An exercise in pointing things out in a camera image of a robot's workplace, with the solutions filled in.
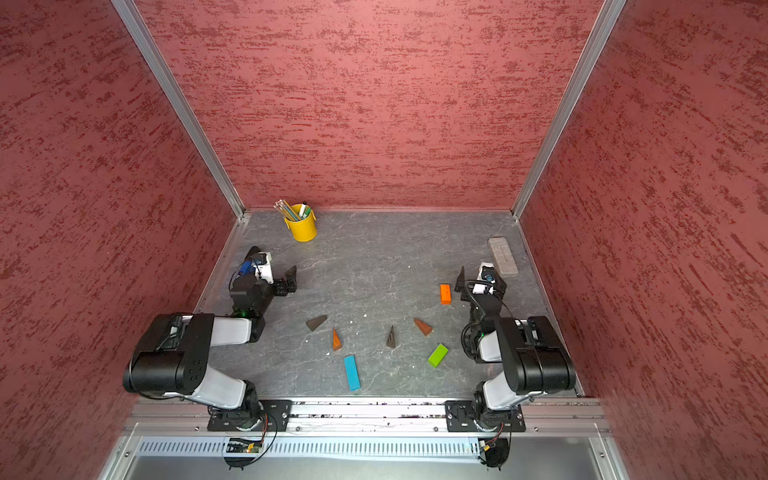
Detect orange rectangular block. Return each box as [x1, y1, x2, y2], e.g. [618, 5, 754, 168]
[439, 284, 452, 305]

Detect dark brown triangle block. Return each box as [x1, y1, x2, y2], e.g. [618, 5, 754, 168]
[306, 315, 328, 332]

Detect reddish brown triangle block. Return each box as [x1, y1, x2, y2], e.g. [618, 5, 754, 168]
[413, 318, 433, 336]

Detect orange brown triangle block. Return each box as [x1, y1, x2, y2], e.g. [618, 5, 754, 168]
[332, 329, 343, 351]

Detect green rectangular block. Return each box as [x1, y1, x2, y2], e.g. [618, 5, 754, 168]
[428, 343, 449, 368]

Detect dark wood triangle block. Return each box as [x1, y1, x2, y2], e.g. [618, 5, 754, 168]
[386, 325, 397, 350]

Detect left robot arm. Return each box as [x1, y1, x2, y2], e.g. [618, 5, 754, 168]
[123, 267, 297, 432]

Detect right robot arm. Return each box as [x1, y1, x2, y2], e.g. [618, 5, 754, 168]
[446, 263, 577, 433]

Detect grey eraser block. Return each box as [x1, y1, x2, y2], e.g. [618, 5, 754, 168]
[488, 237, 519, 277]

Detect yellow pencil cup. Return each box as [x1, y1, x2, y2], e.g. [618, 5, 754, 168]
[284, 204, 318, 243]

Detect pencils in cup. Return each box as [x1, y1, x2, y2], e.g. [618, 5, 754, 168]
[274, 199, 304, 223]

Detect teal long block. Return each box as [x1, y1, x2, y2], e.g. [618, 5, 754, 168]
[344, 355, 361, 391]

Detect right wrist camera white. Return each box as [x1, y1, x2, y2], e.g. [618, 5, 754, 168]
[476, 262, 507, 299]

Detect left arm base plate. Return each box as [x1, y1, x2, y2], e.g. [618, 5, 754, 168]
[207, 399, 293, 434]

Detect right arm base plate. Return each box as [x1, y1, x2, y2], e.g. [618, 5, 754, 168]
[444, 400, 526, 433]

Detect aluminium mounting rail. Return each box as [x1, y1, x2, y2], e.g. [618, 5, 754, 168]
[125, 397, 610, 436]

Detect white slotted cable duct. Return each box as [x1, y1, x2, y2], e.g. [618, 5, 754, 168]
[135, 437, 482, 462]

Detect right aluminium corner post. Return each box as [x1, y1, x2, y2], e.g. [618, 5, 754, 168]
[511, 0, 626, 223]

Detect aluminium corner post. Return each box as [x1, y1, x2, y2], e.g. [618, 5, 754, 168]
[111, 0, 246, 220]
[511, 0, 626, 223]

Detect left aluminium corner post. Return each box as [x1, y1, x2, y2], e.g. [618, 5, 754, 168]
[111, 0, 246, 220]

